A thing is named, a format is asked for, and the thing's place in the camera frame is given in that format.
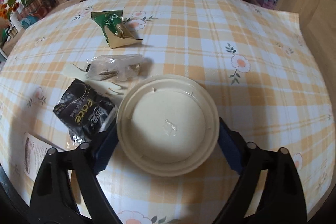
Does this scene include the striped flower basket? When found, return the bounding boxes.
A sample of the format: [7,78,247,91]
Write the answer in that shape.
[18,0,56,30]

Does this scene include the clear plastic wrapper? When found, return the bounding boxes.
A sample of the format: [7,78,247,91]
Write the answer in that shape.
[85,54,144,82]

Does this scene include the white bottle vase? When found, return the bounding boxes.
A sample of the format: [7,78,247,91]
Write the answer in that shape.
[10,11,23,32]

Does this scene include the beige round bowl lid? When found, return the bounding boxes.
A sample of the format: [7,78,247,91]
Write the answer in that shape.
[117,75,220,177]

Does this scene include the green gold snack wrapper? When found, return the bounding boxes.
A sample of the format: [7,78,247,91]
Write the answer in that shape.
[91,10,142,49]

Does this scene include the beige disposable fork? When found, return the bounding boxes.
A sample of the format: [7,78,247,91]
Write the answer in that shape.
[62,64,123,96]

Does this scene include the white printed paper receipt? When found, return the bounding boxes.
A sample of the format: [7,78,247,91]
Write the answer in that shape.
[23,132,64,181]

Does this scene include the black snack wrapper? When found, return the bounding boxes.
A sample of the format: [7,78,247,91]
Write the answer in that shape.
[53,79,117,144]

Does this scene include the yellow plaid floral tablecloth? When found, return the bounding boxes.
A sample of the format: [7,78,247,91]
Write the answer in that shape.
[1,0,335,214]

